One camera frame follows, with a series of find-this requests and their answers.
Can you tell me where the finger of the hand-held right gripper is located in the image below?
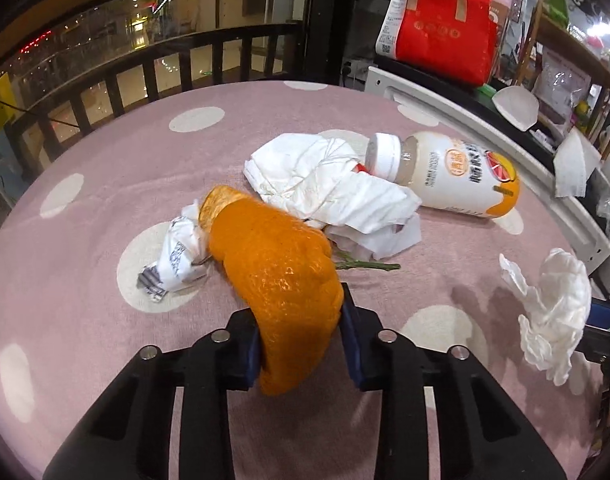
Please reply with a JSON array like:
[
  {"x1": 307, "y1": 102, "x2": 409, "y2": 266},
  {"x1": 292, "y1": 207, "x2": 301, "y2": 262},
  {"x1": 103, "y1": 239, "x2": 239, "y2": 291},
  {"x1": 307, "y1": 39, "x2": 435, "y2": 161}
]
[
  {"x1": 590, "y1": 280, "x2": 610, "y2": 331},
  {"x1": 582, "y1": 326, "x2": 610, "y2": 366}
]

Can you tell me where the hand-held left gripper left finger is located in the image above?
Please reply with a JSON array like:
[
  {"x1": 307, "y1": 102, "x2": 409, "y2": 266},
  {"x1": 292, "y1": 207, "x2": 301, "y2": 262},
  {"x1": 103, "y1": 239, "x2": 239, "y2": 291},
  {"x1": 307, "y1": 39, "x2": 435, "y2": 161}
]
[{"x1": 42, "y1": 310, "x2": 263, "y2": 480}]

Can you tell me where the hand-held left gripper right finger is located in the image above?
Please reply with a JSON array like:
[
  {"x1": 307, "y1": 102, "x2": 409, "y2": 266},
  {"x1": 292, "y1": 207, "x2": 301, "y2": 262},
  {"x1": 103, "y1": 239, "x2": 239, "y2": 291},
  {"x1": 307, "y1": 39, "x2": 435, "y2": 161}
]
[{"x1": 337, "y1": 282, "x2": 568, "y2": 480}]

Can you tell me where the white tissue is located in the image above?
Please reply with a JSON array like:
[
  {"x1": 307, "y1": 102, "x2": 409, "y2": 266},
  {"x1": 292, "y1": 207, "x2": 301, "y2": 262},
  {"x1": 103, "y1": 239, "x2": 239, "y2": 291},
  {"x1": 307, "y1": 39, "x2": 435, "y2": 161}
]
[
  {"x1": 499, "y1": 247, "x2": 592, "y2": 387},
  {"x1": 243, "y1": 132, "x2": 423, "y2": 261}
]

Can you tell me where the orange peel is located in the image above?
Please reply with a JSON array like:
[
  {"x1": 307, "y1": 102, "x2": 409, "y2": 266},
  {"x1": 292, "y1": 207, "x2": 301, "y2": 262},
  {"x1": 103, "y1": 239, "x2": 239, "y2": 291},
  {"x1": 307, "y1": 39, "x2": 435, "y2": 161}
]
[{"x1": 197, "y1": 185, "x2": 345, "y2": 397}]

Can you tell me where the green stem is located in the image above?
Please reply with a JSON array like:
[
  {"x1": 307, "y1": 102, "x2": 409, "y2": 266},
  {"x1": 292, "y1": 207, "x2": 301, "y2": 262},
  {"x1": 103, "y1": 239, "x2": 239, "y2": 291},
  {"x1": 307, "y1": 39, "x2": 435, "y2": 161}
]
[{"x1": 332, "y1": 252, "x2": 401, "y2": 272}]

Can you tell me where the white printed packet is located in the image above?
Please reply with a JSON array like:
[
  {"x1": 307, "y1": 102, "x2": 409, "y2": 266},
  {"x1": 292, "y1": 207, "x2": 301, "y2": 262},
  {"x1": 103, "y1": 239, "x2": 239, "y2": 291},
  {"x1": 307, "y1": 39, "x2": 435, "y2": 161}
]
[{"x1": 136, "y1": 201, "x2": 211, "y2": 302}]

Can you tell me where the white orange drink bottle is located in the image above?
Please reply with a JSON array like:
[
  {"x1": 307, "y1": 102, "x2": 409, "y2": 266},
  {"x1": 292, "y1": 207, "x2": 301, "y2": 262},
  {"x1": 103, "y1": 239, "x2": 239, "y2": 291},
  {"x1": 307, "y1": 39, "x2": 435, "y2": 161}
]
[{"x1": 365, "y1": 131, "x2": 521, "y2": 219}]

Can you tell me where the white paper towel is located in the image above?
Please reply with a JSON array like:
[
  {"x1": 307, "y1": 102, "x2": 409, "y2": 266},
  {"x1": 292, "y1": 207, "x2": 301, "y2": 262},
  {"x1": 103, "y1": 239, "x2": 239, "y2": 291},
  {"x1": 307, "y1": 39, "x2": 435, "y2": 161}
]
[{"x1": 552, "y1": 130, "x2": 602, "y2": 198}]

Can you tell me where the white foam cup pad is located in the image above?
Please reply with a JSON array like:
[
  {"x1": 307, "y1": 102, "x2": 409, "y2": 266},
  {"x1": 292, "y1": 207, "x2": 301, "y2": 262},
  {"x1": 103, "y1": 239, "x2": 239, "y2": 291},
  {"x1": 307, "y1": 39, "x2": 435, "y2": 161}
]
[{"x1": 492, "y1": 85, "x2": 541, "y2": 131}]

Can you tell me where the pink polka dot round table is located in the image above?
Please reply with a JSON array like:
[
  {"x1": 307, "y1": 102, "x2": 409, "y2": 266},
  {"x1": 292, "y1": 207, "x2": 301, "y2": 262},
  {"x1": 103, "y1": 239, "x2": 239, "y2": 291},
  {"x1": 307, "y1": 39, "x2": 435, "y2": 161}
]
[{"x1": 0, "y1": 80, "x2": 610, "y2": 480}]

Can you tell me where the white labelled pouch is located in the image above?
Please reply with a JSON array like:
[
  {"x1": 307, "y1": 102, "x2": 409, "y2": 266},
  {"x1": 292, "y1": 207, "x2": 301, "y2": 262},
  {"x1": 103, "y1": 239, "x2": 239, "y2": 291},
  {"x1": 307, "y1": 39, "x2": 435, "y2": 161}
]
[{"x1": 532, "y1": 50, "x2": 591, "y2": 121}]

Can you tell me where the wooden shelf rack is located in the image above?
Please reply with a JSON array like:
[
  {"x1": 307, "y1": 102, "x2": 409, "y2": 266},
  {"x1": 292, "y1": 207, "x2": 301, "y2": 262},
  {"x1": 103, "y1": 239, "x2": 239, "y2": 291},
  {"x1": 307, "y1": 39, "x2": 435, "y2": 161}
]
[{"x1": 515, "y1": 0, "x2": 610, "y2": 161}]

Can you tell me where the black railing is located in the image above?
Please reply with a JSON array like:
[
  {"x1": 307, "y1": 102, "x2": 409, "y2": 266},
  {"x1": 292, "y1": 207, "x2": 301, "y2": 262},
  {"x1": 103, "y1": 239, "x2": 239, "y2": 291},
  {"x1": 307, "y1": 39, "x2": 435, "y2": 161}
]
[{"x1": 0, "y1": 22, "x2": 316, "y2": 161}]

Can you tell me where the red tote bag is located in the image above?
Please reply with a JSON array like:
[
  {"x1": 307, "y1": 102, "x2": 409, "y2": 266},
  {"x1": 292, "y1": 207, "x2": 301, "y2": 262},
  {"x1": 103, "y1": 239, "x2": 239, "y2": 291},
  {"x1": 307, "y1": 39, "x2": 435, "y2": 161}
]
[{"x1": 375, "y1": 0, "x2": 501, "y2": 87}]

